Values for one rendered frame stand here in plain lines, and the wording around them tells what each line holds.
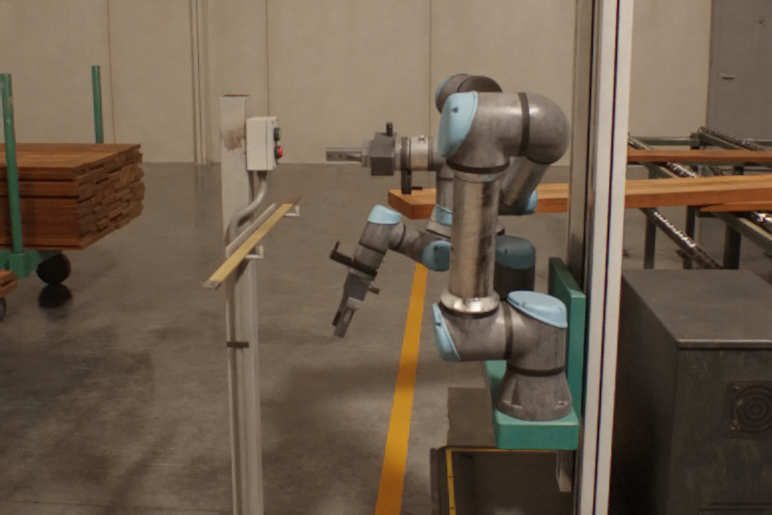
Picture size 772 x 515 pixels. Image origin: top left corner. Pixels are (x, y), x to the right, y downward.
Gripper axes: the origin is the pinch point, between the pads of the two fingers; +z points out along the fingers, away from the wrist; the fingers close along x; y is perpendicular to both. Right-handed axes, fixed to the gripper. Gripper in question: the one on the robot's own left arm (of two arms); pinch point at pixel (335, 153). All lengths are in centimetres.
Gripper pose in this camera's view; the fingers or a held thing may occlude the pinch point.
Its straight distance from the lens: 202.8
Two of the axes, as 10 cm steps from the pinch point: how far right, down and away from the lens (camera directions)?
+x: -0.7, 4.7, -8.8
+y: -0.2, -8.8, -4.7
